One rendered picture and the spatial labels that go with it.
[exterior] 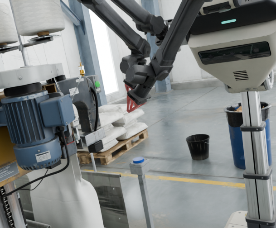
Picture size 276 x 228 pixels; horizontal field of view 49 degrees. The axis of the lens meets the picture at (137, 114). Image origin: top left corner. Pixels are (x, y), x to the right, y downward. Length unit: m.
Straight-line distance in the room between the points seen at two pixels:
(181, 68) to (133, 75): 8.79
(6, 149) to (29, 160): 0.17
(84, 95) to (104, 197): 0.74
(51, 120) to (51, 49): 5.84
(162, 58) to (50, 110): 0.42
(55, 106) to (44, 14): 0.32
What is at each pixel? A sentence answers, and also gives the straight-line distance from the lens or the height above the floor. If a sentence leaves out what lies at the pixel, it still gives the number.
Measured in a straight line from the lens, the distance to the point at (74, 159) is 1.50.
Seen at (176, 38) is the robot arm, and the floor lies 1.42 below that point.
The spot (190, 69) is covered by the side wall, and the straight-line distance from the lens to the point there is 9.79.
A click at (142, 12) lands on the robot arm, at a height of 1.56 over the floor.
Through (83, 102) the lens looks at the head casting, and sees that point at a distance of 1.44.
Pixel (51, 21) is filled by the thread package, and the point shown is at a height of 1.55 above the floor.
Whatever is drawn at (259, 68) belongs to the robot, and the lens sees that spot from 1.44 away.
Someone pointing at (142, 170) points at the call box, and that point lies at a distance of 1.61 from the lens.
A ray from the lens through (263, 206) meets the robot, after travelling 1.77.
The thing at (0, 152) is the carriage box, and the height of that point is 1.14.
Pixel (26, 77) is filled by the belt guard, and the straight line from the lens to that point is 0.99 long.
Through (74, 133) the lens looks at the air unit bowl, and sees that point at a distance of 1.33.
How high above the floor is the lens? 1.40
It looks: 11 degrees down
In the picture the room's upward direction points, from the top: 10 degrees counter-clockwise
